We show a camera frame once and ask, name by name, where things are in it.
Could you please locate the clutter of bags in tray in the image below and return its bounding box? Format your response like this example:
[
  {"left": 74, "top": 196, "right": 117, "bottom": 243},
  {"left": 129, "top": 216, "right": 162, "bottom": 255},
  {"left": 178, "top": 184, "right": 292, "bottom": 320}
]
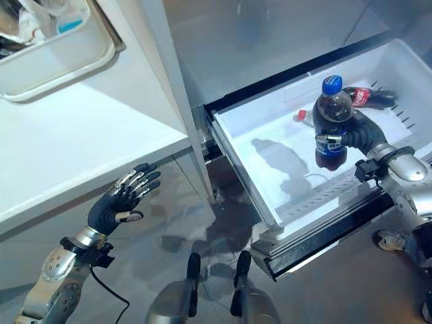
[{"left": 0, "top": 0, "right": 89, "bottom": 61}]

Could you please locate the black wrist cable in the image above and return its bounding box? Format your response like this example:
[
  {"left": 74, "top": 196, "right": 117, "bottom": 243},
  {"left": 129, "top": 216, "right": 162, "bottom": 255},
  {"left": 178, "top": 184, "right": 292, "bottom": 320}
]
[{"left": 88, "top": 266, "right": 130, "bottom": 324}]

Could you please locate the stainless steel refrigerator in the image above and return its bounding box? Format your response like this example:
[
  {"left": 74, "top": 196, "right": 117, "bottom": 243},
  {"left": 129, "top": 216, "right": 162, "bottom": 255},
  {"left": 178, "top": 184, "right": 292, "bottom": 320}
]
[{"left": 141, "top": 0, "right": 432, "bottom": 203}]

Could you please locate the blue-label cola bottle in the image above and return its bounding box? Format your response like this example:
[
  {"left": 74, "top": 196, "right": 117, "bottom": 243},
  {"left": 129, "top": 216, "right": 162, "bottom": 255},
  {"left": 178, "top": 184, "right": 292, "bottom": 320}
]
[{"left": 312, "top": 76, "right": 354, "bottom": 171}]

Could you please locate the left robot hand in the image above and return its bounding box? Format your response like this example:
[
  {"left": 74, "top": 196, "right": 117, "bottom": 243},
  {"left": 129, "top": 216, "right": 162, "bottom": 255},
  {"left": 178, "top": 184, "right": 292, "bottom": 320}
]
[{"left": 87, "top": 163, "right": 161, "bottom": 236}]

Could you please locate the red-label cola bottle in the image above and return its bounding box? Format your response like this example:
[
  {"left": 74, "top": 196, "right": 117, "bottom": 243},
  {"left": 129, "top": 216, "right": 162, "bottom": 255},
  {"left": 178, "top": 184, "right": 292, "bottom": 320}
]
[{"left": 292, "top": 86, "right": 398, "bottom": 128}]

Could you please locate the white refrigerator drawer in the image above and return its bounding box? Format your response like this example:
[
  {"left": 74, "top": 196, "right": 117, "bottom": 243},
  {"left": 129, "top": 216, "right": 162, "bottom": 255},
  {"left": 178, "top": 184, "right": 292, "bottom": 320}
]
[{"left": 203, "top": 37, "right": 432, "bottom": 281}]

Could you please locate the silver robot right leg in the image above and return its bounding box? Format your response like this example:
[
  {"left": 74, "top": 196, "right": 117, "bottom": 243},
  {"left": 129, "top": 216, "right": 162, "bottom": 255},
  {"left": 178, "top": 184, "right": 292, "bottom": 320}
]
[{"left": 229, "top": 250, "right": 281, "bottom": 324}]

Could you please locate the silver robot leg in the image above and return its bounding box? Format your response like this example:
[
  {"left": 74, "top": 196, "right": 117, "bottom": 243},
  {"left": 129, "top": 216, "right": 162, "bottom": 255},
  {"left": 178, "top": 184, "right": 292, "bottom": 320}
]
[
  {"left": 229, "top": 250, "right": 281, "bottom": 324},
  {"left": 144, "top": 252, "right": 202, "bottom": 324}
]

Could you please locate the white plastic tray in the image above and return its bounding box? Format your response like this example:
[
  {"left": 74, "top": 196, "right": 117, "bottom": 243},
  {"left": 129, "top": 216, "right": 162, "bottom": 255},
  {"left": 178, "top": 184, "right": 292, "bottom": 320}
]
[{"left": 0, "top": 0, "right": 117, "bottom": 103}]

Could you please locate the silver robot left leg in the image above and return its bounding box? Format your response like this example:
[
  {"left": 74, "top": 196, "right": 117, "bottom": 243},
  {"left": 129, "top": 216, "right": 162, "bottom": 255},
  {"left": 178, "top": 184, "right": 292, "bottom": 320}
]
[{"left": 144, "top": 252, "right": 202, "bottom": 324}]

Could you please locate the white counter cabinet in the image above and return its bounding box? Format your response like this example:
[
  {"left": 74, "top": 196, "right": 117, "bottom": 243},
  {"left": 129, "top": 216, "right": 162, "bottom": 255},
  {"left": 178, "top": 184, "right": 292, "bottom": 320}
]
[{"left": 0, "top": 0, "right": 193, "bottom": 242}]

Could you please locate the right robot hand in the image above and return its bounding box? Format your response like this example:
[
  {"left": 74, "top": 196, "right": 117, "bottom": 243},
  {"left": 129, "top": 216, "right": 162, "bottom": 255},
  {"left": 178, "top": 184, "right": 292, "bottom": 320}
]
[{"left": 315, "top": 109, "right": 387, "bottom": 151}]

